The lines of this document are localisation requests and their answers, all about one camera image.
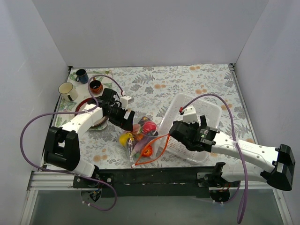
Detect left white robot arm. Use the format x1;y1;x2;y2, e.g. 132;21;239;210
44;88;135;188

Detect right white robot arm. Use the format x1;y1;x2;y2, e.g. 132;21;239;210
169;116;295;191

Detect dark blue mug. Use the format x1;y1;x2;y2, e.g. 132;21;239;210
75;69;89;84

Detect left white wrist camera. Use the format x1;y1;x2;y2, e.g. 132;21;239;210
120;96;134;109

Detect red fake apple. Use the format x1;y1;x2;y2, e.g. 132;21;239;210
142;121;157;134

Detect brown orange small cup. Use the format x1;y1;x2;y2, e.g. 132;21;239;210
89;78;103;94

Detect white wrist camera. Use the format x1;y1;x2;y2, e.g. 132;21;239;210
120;96;134;109
180;105;199;124

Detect purple cable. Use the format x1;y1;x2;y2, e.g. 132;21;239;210
181;93;249;225
20;75;125;211

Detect red rimmed plate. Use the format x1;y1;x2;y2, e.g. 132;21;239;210
75;97;108;131

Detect cream enamel mug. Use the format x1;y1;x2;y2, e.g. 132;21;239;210
58;82;78;102

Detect floral patterned tablecloth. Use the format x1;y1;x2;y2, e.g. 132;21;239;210
79;64;256;169

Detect clear zip top bag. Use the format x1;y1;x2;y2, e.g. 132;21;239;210
122;116;169;168

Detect leaf patterned serving tray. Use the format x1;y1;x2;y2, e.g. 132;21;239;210
55;70;113;131

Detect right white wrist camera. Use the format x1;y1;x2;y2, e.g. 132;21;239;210
180;105;199;124

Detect aluminium frame rail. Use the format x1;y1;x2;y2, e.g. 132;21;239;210
27;172;273;191

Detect white perforated plastic basket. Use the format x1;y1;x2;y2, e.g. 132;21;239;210
158;93;222;164

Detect yellow fake lemon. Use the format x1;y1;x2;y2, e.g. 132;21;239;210
119;133;134;147

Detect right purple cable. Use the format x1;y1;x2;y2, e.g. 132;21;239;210
181;93;249;225

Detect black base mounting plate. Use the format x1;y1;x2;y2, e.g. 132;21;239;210
73;166;227;198

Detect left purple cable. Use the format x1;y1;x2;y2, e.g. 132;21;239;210
20;75;125;211

